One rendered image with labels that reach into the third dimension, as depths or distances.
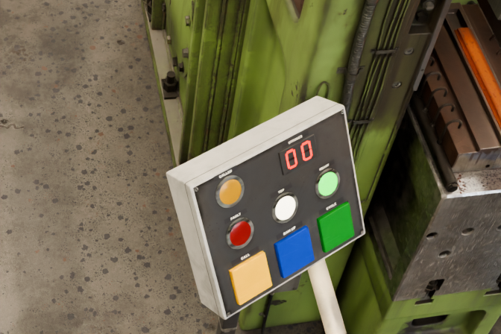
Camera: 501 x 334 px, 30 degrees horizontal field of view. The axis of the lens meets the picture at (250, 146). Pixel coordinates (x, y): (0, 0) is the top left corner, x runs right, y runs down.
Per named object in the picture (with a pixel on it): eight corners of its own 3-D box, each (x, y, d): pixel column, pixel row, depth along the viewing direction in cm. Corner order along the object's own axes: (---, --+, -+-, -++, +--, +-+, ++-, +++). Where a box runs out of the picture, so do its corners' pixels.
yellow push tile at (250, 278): (273, 286, 168) (265, 251, 165) (240, 306, 165) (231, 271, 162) (267, 282, 170) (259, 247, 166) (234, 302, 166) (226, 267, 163)
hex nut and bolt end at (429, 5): (429, 27, 182) (439, 1, 176) (415, 29, 181) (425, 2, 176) (425, 19, 183) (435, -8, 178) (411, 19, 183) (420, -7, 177)
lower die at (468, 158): (534, 164, 203) (549, 139, 196) (449, 172, 198) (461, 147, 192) (467, 27, 227) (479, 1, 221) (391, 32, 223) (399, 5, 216)
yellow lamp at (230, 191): (244, 205, 159) (247, 190, 155) (217, 207, 158) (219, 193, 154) (240, 190, 161) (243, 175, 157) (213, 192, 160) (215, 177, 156)
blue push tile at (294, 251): (315, 260, 173) (308, 226, 170) (283, 279, 170) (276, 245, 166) (309, 256, 174) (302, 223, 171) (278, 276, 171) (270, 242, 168)
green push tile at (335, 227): (355, 235, 177) (349, 202, 174) (325, 253, 174) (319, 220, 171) (349, 232, 179) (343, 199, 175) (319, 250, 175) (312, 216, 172)
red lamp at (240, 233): (253, 246, 163) (256, 232, 159) (227, 249, 162) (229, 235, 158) (250, 231, 165) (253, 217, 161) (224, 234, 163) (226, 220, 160)
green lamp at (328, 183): (339, 196, 172) (344, 182, 168) (315, 198, 171) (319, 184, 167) (335, 182, 174) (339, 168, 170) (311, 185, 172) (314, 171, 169)
